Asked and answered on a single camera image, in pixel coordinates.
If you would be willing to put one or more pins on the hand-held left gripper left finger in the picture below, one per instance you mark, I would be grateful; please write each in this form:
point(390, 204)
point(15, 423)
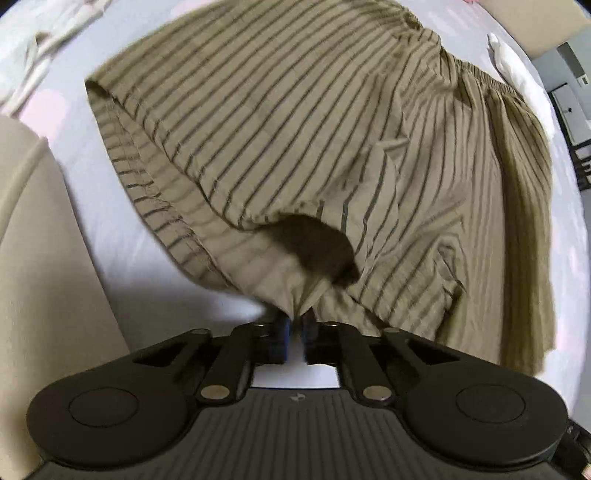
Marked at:
point(280, 339)

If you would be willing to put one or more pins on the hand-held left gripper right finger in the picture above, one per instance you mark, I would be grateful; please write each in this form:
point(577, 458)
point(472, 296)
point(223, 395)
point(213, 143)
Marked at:
point(310, 337)

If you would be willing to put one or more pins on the olive striped shorts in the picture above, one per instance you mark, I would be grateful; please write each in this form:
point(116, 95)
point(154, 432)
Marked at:
point(323, 152)

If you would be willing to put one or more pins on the light grey bed sheet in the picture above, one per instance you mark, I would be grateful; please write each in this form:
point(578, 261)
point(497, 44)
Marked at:
point(138, 277)

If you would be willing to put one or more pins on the beige padded headboard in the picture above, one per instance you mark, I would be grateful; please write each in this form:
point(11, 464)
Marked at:
point(41, 258)

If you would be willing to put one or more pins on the white folded cloth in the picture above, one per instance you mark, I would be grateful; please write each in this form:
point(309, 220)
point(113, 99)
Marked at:
point(512, 64)

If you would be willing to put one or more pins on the grey cabinet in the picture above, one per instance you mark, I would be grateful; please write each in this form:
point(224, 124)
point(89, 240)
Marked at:
point(570, 92)

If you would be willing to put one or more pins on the white crumpled cloth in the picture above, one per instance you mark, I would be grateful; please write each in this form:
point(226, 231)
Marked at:
point(41, 50)

